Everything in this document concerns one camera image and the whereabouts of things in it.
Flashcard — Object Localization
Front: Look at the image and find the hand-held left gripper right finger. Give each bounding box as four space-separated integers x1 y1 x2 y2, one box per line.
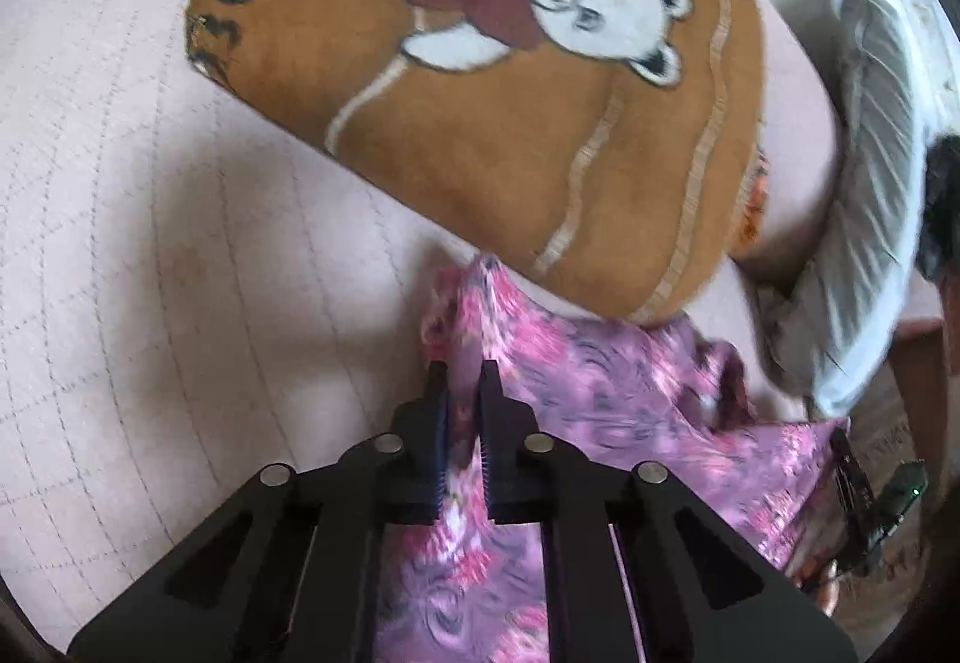
478 359 860 663

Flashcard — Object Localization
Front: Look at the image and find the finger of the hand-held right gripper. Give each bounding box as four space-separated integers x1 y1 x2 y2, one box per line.
829 430 882 570

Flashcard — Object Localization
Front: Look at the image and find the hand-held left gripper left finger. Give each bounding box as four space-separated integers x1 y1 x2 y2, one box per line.
66 363 451 663

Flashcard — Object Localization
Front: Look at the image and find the purple floral shirt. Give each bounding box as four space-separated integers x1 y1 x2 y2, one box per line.
371 254 852 663

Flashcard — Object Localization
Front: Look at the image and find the person's right hand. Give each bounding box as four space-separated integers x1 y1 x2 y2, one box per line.
795 554 845 615

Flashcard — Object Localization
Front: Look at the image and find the light blue pillow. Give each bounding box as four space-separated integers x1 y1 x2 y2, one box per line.
754 0 946 420

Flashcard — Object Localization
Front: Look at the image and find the shiny orange cloth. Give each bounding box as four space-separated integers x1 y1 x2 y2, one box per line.
731 145 773 259

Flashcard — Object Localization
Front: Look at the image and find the brown bear print cushion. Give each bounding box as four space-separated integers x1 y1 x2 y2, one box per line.
184 0 770 326

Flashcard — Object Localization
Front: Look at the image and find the pink quilted bed sheet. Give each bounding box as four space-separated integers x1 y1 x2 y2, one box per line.
0 0 848 649

